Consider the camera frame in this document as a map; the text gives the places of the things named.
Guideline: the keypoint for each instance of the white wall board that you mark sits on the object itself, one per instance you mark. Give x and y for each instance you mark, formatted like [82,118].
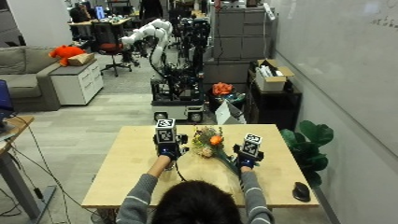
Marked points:
[343,62]

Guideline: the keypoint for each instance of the orange artificial flowers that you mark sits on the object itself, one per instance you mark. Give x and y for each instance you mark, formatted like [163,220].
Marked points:
[222,88]

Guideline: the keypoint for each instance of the black computer mouse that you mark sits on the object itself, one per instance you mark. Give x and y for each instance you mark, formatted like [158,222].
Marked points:
[301,191]

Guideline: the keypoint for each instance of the white drawer cabinet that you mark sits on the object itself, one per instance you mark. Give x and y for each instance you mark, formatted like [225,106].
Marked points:
[78,81]

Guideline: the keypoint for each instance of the black office chair red seat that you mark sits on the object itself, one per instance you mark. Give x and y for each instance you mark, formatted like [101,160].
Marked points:
[108,43]

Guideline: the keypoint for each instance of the white paper bag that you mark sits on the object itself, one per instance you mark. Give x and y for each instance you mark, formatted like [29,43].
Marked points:
[227,114]

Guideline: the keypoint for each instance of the grey sofa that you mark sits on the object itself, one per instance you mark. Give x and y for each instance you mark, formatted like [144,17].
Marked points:
[24,77]

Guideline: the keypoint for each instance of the wooden work table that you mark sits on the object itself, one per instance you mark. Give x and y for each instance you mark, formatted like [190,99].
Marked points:
[202,183]

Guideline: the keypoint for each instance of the white marker cube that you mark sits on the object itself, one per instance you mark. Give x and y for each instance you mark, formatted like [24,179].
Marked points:
[165,132]
[251,145]

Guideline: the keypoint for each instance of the black wheeled robot cart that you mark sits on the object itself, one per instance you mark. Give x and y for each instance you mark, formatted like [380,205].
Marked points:
[179,90]

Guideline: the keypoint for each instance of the wooden office desk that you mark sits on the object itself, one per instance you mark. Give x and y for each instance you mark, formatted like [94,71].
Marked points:
[98,22]

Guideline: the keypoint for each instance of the black shelf unit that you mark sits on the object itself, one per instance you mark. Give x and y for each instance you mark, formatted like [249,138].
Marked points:
[273,104]

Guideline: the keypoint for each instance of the orange plush toy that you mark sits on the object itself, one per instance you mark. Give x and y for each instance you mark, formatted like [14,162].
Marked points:
[64,53]

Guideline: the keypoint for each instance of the brown paper bag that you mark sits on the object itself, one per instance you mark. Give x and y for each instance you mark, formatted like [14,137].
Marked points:
[81,59]

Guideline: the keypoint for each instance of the grey metal cabinets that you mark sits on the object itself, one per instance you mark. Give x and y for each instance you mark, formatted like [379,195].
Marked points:
[239,40]

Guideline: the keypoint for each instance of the person's right hand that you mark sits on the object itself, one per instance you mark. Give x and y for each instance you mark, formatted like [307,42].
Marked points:
[247,160]

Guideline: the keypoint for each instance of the open cardboard box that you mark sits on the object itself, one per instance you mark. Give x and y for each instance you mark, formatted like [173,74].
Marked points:
[271,76]

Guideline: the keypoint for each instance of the computer monitor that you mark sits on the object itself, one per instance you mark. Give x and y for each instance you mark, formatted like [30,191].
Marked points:
[100,12]

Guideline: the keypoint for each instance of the wooden side desk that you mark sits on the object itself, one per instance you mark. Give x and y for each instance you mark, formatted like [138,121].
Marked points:
[16,161]

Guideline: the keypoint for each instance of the blue laptop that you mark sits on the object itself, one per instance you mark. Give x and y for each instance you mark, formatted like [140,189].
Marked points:
[4,101]

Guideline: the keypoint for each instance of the mixed flower bouquet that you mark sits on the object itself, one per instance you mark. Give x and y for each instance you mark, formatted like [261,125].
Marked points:
[210,143]

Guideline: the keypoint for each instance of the green leafy potted plant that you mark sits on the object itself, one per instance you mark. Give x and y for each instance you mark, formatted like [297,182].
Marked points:
[309,149]

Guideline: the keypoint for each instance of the person's left hand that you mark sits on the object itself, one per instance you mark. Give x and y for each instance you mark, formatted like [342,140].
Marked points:
[167,151]

